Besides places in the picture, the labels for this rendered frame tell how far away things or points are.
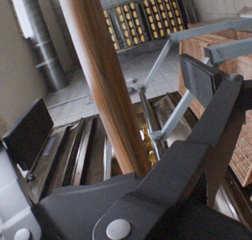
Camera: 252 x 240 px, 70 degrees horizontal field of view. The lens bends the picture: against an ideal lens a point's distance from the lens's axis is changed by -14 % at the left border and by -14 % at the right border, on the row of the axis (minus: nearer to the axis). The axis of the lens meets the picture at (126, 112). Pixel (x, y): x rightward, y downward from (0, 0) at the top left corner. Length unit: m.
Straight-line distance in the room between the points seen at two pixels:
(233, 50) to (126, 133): 0.49
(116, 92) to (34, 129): 0.07
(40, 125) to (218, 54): 0.50
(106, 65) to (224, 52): 0.48
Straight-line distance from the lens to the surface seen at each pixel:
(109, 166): 0.97
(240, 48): 0.63
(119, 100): 0.16
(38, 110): 0.19
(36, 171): 1.56
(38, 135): 0.17
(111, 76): 0.16
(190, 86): 0.17
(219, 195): 0.90
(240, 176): 0.95
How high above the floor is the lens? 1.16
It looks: 5 degrees up
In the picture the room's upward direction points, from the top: 106 degrees counter-clockwise
